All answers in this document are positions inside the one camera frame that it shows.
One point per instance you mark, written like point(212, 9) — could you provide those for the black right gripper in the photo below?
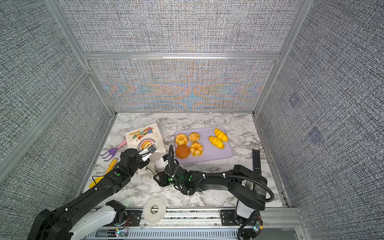
point(161, 176)

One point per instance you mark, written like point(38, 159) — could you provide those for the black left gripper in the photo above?
point(145, 163)

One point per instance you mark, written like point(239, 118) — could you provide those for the orange brown fake bread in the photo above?
point(182, 151)

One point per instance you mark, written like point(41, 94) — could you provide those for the white printed paper bag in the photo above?
point(141, 138)

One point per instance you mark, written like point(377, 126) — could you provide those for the yellow bundt fake bread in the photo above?
point(181, 139)

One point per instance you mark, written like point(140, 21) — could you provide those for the pale yellow fake bun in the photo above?
point(194, 137)

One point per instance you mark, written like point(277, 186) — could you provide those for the yellow ridged fake loaf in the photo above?
point(221, 135)

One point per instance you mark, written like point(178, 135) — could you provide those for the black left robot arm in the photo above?
point(75, 220)

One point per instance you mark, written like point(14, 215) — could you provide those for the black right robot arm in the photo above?
point(248, 187)

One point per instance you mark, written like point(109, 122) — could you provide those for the purple toy garden fork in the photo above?
point(109, 155)

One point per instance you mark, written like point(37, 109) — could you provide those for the white tape roll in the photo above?
point(154, 210)

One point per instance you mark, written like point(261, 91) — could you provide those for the lilac plastic tray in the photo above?
point(210, 152)

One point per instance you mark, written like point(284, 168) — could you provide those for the black remote control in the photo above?
point(256, 162)

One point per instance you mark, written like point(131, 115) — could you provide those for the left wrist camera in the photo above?
point(147, 152)

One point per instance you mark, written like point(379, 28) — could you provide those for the yellow toy tool handle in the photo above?
point(96, 179)

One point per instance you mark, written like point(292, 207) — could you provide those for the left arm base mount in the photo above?
point(124, 217)

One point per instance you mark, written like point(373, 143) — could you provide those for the aluminium front rail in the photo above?
point(205, 224)

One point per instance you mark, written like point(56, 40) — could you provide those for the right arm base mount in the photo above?
point(249, 228)

